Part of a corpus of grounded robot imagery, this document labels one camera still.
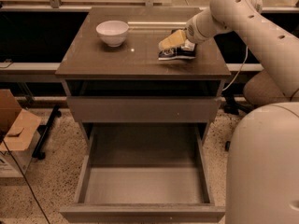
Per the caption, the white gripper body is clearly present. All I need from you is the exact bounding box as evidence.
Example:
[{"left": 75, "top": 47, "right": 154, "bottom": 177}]
[{"left": 185, "top": 7, "right": 232, "bottom": 44}]

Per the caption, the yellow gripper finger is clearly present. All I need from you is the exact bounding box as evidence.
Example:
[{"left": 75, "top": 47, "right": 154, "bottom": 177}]
[{"left": 158, "top": 29, "right": 187, "bottom": 50}]

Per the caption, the blue chip bag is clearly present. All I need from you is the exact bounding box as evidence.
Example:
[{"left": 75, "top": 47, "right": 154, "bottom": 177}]
[{"left": 158, "top": 39, "right": 196, "bottom": 61}]

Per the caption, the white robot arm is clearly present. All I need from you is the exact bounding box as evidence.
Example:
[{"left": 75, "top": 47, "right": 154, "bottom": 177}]
[{"left": 159, "top": 0, "right": 299, "bottom": 224}]

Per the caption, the closed grey upper drawer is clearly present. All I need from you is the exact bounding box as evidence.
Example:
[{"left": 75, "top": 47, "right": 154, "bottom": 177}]
[{"left": 67, "top": 96, "right": 220, "bottom": 123}]

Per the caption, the open grey lower drawer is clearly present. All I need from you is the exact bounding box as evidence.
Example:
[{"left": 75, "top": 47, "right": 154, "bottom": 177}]
[{"left": 61, "top": 123, "right": 225, "bottom": 223}]

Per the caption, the white ceramic bowl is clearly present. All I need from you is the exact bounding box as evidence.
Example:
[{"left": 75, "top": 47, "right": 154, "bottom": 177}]
[{"left": 96, "top": 21, "right": 129, "bottom": 47}]

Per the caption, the brown office chair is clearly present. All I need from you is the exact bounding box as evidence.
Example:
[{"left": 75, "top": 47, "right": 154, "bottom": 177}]
[{"left": 223, "top": 70, "right": 290, "bottom": 115}]

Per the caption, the black metal stand foot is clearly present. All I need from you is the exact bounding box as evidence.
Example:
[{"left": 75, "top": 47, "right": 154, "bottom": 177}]
[{"left": 32, "top": 105, "right": 62, "bottom": 160}]

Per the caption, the cardboard box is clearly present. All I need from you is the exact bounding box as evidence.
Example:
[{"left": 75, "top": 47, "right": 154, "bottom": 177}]
[{"left": 0, "top": 90, "right": 41, "bottom": 177}]

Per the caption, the white cable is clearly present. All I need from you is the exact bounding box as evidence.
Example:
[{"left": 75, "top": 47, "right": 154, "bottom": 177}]
[{"left": 221, "top": 45, "right": 249, "bottom": 92}]

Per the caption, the black cable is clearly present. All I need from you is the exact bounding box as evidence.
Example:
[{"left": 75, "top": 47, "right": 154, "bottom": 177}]
[{"left": 0, "top": 129, "right": 52, "bottom": 224}]

